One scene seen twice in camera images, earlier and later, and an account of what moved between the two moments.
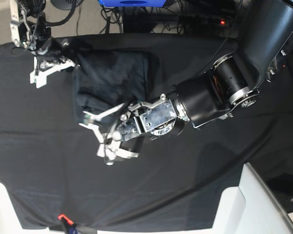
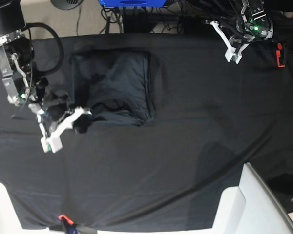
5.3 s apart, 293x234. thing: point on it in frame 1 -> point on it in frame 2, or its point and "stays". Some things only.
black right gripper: [125, 140] -> [249, 28]
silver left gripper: [49, 52] -> [55, 106]
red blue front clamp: [70, 226] stays
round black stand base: [66, 4] stays
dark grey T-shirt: [104, 79] stays
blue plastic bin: [132, 3] stays
